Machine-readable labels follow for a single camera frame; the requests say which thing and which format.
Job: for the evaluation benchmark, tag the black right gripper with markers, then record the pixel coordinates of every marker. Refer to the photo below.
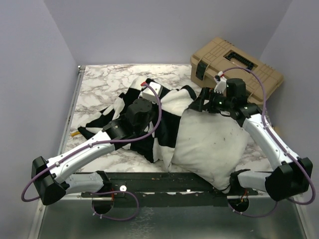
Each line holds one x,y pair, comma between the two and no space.
197,104

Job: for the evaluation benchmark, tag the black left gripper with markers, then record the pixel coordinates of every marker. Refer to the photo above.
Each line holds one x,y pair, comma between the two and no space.
156,117

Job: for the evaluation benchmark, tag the white pillow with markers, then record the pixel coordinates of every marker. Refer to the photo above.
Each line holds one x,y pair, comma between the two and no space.
210,146

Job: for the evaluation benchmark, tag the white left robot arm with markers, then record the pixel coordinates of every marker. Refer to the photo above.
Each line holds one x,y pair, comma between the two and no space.
56,177

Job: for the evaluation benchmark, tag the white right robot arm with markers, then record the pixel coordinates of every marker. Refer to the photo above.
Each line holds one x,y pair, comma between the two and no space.
291,174

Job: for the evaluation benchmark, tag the tan plastic toolbox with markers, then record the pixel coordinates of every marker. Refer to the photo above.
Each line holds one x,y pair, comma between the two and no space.
221,55

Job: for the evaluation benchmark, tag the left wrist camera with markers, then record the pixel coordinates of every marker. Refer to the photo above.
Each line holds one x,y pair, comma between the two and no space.
148,100

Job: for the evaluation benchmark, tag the black front mounting rail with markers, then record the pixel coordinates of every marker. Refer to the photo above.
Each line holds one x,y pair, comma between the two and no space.
154,189

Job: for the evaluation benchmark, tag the aluminium left side rail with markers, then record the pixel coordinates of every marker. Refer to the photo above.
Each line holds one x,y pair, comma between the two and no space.
66,130

